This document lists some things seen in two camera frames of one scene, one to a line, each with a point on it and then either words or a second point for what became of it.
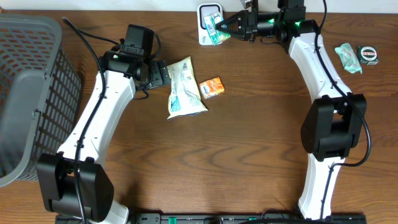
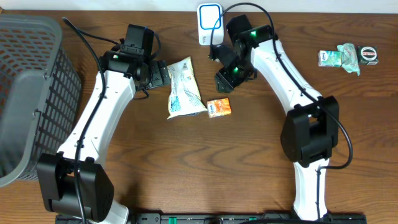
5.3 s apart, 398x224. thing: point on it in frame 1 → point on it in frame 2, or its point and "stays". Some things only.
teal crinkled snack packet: (349, 58) stays
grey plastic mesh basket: (40, 94) stays
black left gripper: (158, 74) stays
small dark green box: (368, 55) stays
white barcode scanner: (204, 9) stays
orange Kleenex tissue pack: (212, 88) → (219, 107)
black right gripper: (246, 23) → (226, 81)
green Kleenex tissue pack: (216, 37) → (329, 58)
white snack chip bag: (185, 97) stays
